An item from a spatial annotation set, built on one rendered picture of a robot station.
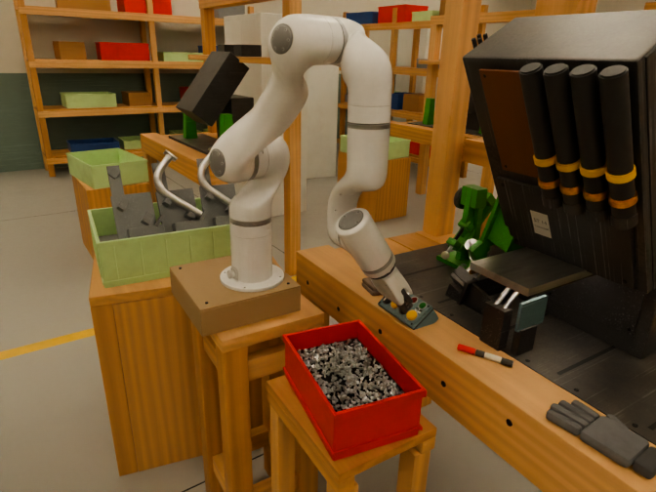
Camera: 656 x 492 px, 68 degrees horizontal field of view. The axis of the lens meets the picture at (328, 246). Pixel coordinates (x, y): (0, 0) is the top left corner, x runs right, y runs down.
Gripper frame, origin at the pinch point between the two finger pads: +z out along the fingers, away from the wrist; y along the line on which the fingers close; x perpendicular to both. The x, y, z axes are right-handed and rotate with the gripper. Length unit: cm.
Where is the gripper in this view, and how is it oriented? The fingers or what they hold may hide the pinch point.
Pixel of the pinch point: (404, 304)
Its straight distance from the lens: 128.2
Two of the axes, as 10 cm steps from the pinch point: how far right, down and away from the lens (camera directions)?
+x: 7.2, -6.7, 1.9
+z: 4.7, 6.6, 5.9
